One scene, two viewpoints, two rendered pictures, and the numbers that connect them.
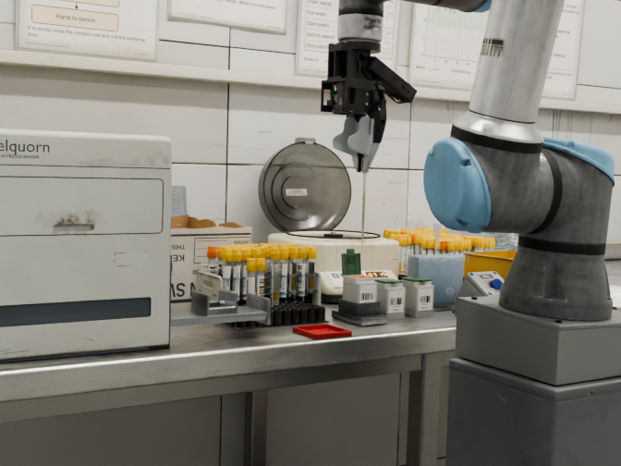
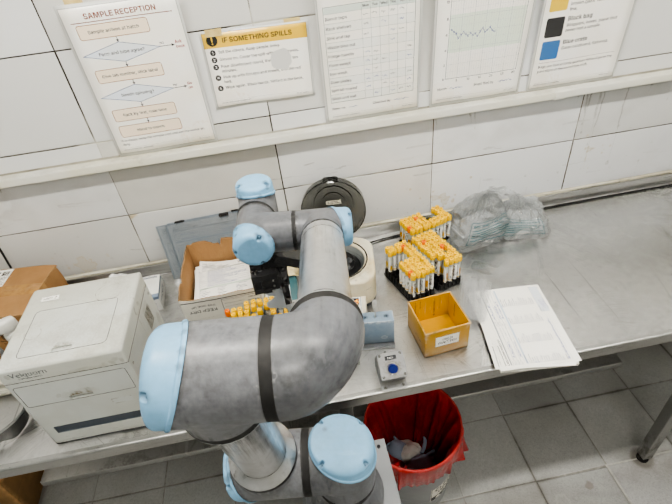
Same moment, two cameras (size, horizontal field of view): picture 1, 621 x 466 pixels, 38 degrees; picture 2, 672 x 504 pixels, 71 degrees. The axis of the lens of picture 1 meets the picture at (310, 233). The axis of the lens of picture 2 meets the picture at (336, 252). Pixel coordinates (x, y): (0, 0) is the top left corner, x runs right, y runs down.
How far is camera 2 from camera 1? 1.30 m
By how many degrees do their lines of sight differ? 42
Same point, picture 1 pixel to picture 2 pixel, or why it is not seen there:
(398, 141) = (422, 147)
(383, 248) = (356, 286)
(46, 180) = (53, 382)
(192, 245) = (220, 302)
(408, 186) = (432, 174)
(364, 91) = (270, 278)
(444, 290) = (380, 337)
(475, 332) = not seen: hidden behind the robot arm
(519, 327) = not seen: outside the picture
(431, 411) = not seen: hidden behind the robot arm
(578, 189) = (327, 490)
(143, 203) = (117, 379)
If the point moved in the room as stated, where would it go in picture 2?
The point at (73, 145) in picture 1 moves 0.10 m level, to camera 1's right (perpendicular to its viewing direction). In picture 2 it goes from (59, 366) to (92, 379)
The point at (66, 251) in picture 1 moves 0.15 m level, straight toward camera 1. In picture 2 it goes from (82, 403) to (45, 465)
